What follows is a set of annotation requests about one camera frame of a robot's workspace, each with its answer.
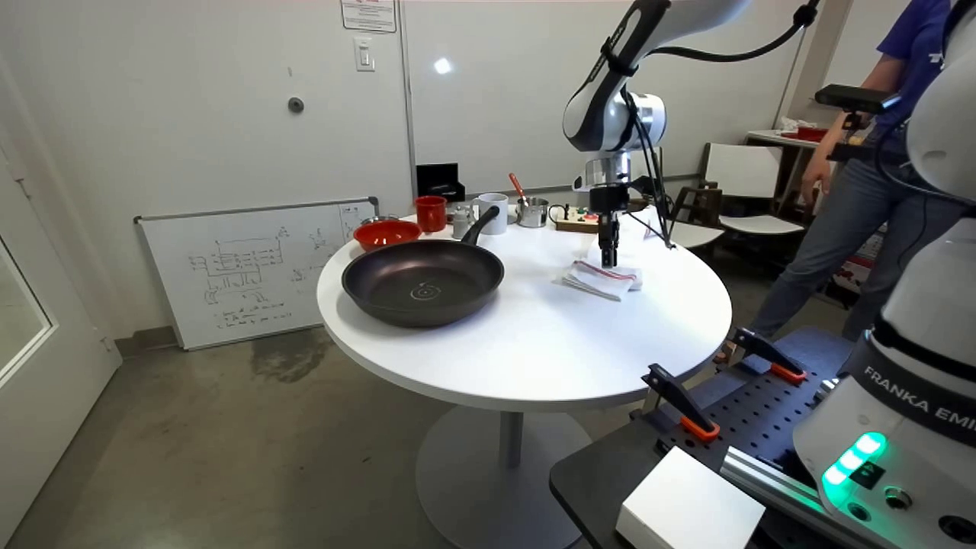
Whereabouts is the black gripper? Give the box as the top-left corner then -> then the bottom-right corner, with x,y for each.
593,184 -> 627,272

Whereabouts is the white towel with red stripes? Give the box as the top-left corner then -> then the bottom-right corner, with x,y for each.
562,256 -> 647,306

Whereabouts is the small steel pot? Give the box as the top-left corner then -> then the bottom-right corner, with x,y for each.
514,194 -> 553,231

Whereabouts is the white chair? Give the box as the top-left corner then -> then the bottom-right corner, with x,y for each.
702,141 -> 812,240
669,216 -> 726,254

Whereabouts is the white mug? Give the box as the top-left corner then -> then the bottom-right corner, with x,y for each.
474,193 -> 514,238

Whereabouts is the steel cup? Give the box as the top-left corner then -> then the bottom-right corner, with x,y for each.
445,197 -> 481,238

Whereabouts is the red cup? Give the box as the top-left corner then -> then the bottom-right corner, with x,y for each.
412,193 -> 451,235

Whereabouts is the black frying pan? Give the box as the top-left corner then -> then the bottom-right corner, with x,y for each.
340,205 -> 510,329

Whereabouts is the background desk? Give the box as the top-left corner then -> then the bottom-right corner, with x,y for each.
744,122 -> 847,206

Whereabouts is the red bowl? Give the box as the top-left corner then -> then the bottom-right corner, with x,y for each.
351,216 -> 424,254

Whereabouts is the person in blue shirt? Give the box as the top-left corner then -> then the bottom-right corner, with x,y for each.
713,0 -> 976,369

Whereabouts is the white box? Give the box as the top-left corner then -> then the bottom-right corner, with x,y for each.
613,442 -> 768,549

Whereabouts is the black flat panel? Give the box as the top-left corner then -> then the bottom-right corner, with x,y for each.
812,81 -> 889,117

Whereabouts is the whiteboard with drawings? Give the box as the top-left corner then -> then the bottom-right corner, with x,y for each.
133,194 -> 381,354

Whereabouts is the black wall holder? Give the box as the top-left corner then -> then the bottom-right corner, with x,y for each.
412,161 -> 471,205

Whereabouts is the black clamp with orange handle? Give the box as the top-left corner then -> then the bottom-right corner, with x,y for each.
732,326 -> 812,387
642,361 -> 726,446

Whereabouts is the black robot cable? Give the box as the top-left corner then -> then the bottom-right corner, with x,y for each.
619,0 -> 824,254

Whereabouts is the white table pedestal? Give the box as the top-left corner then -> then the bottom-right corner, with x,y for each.
412,402 -> 599,549

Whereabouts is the aluminium rail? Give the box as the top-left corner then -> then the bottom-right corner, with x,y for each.
717,442 -> 889,549

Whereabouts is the white light switch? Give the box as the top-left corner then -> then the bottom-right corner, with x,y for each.
351,36 -> 380,75

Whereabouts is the white wall sign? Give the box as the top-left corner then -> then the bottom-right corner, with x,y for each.
335,0 -> 401,36

